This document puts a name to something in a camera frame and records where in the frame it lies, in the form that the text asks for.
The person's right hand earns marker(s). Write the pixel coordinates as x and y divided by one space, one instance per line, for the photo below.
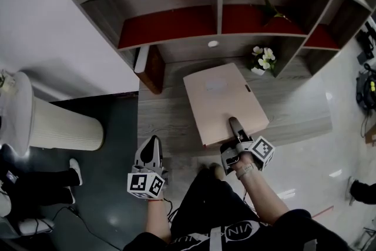
246 161

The person's black printed t-shirt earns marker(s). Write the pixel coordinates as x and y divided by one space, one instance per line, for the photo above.
235 241

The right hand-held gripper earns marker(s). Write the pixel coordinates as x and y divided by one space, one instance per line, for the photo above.
261 151

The flat cardboard box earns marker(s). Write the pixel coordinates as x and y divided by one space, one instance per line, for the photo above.
371 135

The white flowers in white pot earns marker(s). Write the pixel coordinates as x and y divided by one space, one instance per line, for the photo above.
264 60

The white ribbed pedestal table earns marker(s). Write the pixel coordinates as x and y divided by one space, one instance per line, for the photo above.
64 126

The person's black trousers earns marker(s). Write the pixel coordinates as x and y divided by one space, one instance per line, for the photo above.
205 200

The pink box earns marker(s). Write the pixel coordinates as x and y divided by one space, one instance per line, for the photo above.
223 103

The beige wristband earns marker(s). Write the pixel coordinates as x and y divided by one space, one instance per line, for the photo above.
245 172

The person's left forearm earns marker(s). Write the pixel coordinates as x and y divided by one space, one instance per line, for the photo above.
157 220

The black and yellow vacuum cleaner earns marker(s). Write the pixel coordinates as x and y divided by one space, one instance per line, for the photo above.
367 91

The brown hardcover book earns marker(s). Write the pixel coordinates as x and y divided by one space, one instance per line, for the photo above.
152 70

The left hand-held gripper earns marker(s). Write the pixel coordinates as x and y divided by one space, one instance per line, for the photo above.
144 185

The white swivel chair base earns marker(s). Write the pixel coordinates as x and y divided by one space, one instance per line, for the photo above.
32 226

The person's right forearm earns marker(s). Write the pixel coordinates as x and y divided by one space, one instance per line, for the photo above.
264 200

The small green potted plant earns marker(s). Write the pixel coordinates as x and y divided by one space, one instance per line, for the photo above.
5 82

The red floor tape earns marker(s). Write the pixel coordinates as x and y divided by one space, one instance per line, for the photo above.
322 211

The person's beige shoe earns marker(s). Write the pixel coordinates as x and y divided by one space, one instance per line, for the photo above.
218 171

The green artificial sprig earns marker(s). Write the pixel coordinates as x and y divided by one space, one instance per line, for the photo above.
274 13

